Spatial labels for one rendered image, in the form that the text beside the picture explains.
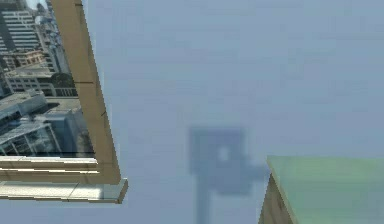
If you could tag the tan wooden framed window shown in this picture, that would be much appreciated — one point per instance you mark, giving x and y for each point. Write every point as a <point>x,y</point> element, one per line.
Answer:
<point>86,100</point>

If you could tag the green topped wooden cabinet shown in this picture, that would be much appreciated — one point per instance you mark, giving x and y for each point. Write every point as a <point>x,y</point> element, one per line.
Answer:
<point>330,190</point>

